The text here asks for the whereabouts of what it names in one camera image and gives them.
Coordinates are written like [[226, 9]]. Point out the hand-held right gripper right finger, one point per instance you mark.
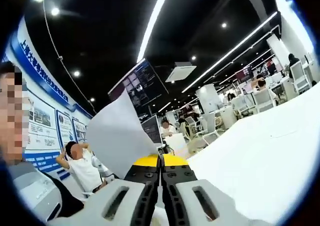
[[180, 186]]

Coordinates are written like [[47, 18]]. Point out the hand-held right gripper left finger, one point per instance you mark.
[[140, 186]]

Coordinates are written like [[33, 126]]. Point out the white printing paper sheet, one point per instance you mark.
[[117, 136]]

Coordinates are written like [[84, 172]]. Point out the desktop monitor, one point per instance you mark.
[[151, 129]]

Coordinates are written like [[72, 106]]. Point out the person's dark clothing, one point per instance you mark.
[[67, 201]]

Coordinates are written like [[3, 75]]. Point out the white pillar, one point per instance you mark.
[[277, 48], [208, 98]]

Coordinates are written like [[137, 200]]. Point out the white chest-worn device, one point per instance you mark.
[[35, 193]]

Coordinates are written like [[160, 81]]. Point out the large hanging display screen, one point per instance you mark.
[[145, 76]]

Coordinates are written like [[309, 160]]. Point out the ceiling air conditioner vent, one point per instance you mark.
[[181, 72]]

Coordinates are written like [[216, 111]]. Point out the white office chair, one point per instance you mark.
[[300, 74], [265, 99]]

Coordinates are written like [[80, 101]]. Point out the curved ceiling light strip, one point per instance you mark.
[[215, 65]]

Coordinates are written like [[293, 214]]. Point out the small hanging display screen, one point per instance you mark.
[[243, 73]]

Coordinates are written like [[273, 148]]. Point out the straight ceiling light strip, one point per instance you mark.
[[150, 23]]

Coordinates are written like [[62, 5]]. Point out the round ceiling spotlights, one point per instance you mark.
[[55, 11]]

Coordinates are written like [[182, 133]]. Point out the blue and white wall poster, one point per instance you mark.
[[45, 116]]

